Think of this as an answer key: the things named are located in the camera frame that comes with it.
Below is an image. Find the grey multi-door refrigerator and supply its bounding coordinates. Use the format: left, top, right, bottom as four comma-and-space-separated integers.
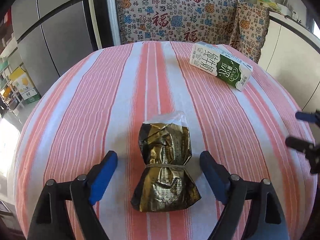
11, 0, 98, 95

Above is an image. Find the white kitchen counter cabinet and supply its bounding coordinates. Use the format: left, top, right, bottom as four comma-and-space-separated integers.
257, 12, 320, 140

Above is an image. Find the white knife block holder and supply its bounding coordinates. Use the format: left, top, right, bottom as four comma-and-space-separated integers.
277, 0, 292, 16

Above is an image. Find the white green milk carton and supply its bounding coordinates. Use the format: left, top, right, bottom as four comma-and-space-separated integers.
189, 42, 253, 91

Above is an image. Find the yellow white cardboard box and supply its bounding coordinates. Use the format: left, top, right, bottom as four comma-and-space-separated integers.
9, 67, 41, 104

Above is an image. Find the floral patterned side cloth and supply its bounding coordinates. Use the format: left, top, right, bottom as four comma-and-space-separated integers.
229, 1, 270, 63

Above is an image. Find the white metal storage rack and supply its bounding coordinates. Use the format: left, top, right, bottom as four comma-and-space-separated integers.
1, 57, 24, 116

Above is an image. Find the pink striped tablecloth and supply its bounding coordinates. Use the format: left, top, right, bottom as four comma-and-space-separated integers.
14, 42, 317, 239

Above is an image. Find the floral patterned counter cloth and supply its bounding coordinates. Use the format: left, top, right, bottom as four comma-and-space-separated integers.
114, 0, 238, 46

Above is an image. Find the dark gold foil bag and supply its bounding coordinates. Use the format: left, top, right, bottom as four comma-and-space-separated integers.
131, 111, 201, 212

